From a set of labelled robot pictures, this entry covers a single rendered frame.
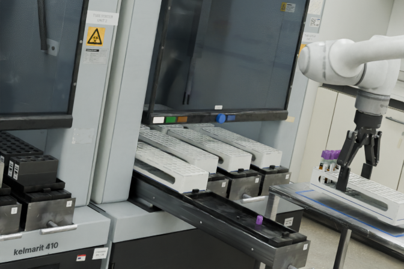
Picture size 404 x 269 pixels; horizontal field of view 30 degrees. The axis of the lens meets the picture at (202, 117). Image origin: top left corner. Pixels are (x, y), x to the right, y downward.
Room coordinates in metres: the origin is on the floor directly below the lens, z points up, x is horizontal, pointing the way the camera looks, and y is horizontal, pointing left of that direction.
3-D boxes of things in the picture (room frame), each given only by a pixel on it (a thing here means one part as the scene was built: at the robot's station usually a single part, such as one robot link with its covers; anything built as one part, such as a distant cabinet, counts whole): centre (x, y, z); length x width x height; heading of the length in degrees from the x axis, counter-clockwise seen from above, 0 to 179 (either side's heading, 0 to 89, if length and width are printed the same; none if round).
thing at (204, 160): (2.24, 0.07, 0.83); 0.30 x 0.10 x 0.06; 47
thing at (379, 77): (2.06, -0.44, 1.23); 0.13 x 0.11 x 0.16; 111
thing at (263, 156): (2.46, -0.14, 0.83); 0.30 x 0.10 x 0.06; 47
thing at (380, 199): (2.04, -0.48, 0.87); 0.30 x 0.10 x 0.06; 45
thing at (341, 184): (2.03, -0.42, 0.91); 0.03 x 0.01 x 0.07; 44
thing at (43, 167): (1.77, 0.38, 0.85); 0.12 x 0.02 x 0.06; 137
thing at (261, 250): (1.93, -0.04, 0.78); 0.73 x 0.14 x 0.09; 47
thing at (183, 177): (2.05, 0.09, 0.83); 0.30 x 0.10 x 0.06; 47
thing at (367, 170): (2.10, -0.49, 0.91); 0.03 x 0.01 x 0.07; 44
